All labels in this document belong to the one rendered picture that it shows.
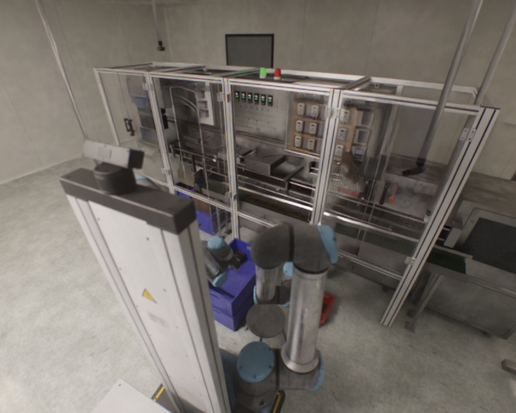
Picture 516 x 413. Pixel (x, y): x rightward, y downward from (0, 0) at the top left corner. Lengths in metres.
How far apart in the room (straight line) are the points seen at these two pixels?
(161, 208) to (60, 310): 2.59
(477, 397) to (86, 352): 2.90
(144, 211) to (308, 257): 0.47
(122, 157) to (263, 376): 0.91
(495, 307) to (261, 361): 1.98
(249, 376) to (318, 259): 0.56
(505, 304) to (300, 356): 1.88
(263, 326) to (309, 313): 1.18
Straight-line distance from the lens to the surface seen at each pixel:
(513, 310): 2.68
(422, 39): 4.91
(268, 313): 2.14
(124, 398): 1.37
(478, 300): 2.63
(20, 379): 2.78
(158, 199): 0.52
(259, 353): 1.16
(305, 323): 0.95
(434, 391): 2.49
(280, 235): 0.75
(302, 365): 1.12
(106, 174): 0.55
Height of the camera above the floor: 2.04
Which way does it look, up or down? 34 degrees down
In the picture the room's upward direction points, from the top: straight up
